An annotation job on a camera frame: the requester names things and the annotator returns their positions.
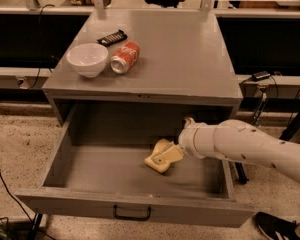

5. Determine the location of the black power adapter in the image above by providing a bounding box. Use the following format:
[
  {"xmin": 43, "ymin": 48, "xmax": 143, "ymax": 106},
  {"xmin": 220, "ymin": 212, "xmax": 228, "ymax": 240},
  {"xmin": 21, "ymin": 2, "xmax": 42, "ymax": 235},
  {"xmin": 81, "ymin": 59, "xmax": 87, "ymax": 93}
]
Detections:
[{"xmin": 252, "ymin": 71, "xmax": 271, "ymax": 81}]

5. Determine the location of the red soda can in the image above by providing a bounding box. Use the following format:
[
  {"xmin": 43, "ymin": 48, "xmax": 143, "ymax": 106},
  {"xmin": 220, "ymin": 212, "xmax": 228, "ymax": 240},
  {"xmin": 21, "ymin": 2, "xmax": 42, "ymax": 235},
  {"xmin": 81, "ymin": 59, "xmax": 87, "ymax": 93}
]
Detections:
[{"xmin": 110, "ymin": 41, "xmax": 140, "ymax": 74}]

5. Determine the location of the grey drawer cabinet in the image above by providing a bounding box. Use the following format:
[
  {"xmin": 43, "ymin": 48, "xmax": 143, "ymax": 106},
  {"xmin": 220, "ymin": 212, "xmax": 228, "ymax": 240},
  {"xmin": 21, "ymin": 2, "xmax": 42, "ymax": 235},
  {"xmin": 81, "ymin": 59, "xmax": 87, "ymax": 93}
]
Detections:
[{"xmin": 44, "ymin": 9, "xmax": 242, "ymax": 135}]

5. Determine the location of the black stand leg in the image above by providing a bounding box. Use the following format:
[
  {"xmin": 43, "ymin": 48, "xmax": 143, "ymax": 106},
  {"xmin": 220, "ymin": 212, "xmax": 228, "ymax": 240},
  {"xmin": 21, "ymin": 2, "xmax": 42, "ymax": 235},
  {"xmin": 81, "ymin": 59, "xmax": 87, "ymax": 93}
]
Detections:
[{"xmin": 235, "ymin": 163, "xmax": 248, "ymax": 184}]

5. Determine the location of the black snack bar wrapper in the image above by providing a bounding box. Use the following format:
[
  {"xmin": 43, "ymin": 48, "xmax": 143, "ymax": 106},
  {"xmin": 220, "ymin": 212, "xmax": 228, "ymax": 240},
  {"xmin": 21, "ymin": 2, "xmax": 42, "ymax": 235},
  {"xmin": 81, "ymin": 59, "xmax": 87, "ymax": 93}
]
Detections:
[{"xmin": 97, "ymin": 30, "xmax": 127, "ymax": 47}]

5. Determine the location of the black drawer handle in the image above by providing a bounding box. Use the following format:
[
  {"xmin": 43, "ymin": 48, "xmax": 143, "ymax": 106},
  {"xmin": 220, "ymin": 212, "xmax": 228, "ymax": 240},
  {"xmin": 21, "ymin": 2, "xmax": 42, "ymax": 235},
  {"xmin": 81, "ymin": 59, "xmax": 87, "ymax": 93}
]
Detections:
[{"xmin": 112, "ymin": 205, "xmax": 152, "ymax": 222}]

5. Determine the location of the white bowl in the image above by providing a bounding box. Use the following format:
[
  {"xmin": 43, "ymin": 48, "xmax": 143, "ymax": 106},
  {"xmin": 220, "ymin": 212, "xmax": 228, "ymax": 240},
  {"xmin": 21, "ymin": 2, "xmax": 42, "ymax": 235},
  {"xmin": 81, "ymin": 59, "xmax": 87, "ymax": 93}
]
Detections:
[{"xmin": 66, "ymin": 43, "xmax": 109, "ymax": 78}]

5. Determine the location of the black floor cable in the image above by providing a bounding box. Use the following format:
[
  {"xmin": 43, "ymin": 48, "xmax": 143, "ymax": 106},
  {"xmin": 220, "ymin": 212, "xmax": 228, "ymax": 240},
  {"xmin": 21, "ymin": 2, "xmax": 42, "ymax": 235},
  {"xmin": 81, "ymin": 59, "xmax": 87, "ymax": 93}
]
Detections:
[{"xmin": 0, "ymin": 143, "xmax": 56, "ymax": 240}]

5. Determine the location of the black sneaker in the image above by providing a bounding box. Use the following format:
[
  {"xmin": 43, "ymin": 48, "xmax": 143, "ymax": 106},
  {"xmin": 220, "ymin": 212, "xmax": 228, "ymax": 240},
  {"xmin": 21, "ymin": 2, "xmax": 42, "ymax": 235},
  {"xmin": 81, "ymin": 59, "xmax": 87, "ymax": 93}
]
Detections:
[{"xmin": 254, "ymin": 212, "xmax": 300, "ymax": 240}]

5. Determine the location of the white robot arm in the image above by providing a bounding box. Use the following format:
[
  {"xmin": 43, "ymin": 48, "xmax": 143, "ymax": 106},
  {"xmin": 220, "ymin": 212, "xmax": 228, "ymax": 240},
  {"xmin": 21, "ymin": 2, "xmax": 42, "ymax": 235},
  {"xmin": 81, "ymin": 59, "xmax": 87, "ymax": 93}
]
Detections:
[{"xmin": 144, "ymin": 117, "xmax": 300, "ymax": 183}]

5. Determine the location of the open grey top drawer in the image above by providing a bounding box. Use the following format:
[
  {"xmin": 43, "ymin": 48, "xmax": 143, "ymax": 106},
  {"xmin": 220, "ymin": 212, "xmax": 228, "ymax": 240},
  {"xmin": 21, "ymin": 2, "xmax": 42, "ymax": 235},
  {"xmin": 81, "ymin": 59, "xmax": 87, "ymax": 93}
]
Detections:
[{"xmin": 17, "ymin": 112, "xmax": 253, "ymax": 228}]

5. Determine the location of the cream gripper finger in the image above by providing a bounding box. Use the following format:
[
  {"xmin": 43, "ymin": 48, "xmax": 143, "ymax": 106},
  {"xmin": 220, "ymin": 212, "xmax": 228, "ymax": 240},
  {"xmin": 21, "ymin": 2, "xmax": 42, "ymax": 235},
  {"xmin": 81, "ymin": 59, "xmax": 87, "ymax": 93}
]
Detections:
[{"xmin": 151, "ymin": 152, "xmax": 171, "ymax": 165}]

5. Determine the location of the yellow sponge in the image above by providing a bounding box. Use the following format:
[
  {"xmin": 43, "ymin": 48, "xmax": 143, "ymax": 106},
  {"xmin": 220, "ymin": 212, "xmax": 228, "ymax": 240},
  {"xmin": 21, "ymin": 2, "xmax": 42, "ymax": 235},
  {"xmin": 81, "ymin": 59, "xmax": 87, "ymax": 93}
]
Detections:
[{"xmin": 144, "ymin": 139, "xmax": 175, "ymax": 173}]

